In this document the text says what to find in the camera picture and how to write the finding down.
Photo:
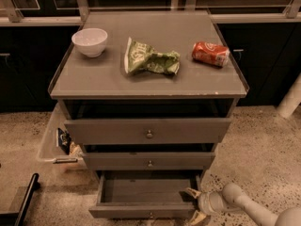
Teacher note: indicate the grey drawer cabinet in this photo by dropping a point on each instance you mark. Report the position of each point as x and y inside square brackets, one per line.
[99, 88]

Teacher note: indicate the dark wall cabinets with rail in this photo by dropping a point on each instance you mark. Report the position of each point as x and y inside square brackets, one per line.
[263, 35]

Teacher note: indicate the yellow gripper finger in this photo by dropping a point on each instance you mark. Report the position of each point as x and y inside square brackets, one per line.
[192, 192]
[197, 217]

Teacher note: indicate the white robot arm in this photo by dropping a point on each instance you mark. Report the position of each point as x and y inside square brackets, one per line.
[233, 199]

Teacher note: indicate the dark snack packet in bin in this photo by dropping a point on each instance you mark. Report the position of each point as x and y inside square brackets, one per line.
[63, 140]

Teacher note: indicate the grey middle drawer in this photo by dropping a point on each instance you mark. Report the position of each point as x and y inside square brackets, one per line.
[148, 161]

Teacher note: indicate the grey top drawer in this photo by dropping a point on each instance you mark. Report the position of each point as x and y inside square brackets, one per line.
[147, 131]

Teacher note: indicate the white table leg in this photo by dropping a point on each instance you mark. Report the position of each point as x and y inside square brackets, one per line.
[291, 100]

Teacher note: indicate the clear plastic storage bin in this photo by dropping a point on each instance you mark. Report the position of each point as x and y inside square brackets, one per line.
[49, 152]

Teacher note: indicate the green crumpled chip bag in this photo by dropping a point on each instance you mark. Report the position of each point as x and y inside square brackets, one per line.
[140, 57]

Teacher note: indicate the grey bottom drawer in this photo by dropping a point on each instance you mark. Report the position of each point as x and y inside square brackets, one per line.
[146, 194]

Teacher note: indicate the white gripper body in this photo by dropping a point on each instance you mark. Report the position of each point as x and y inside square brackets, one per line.
[203, 202]

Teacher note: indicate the grey drawer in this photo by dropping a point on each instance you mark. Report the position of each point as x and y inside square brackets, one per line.
[146, 194]
[148, 161]
[147, 131]

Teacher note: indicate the white ceramic bowl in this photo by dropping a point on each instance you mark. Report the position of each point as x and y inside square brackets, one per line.
[90, 42]

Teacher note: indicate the black bar lower left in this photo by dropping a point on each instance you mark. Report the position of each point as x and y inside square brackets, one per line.
[16, 218]

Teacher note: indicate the red soda can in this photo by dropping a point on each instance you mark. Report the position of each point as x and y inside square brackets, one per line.
[211, 53]

